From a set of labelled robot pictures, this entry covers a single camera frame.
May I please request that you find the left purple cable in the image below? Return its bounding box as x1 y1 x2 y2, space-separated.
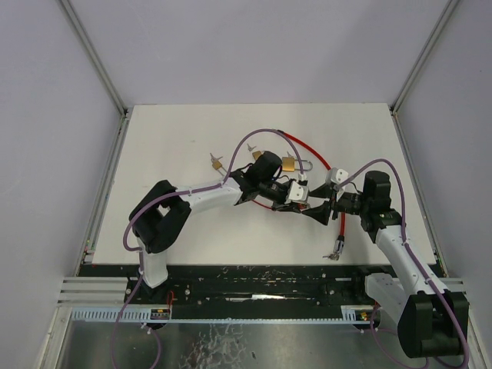
111 128 307 369

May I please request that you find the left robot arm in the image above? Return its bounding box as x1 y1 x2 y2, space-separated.
123 151 308 289

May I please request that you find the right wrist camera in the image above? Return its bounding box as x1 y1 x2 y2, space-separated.
325 168 349 189

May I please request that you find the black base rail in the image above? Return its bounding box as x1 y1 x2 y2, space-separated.
122 263 397 320

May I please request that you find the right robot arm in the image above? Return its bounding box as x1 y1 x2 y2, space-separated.
305 168 470 359

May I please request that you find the red cable lock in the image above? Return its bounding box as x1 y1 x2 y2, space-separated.
281 131 346 261

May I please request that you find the aluminium frame post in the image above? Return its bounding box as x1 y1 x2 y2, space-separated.
56 0 128 116
390 0 461 115

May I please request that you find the right aluminium frame post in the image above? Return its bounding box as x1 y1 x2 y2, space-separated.
390 0 461 115

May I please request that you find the large brass padlock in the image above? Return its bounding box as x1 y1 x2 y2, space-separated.
281 152 313 172

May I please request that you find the left aluminium frame post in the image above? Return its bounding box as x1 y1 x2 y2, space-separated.
56 0 128 116

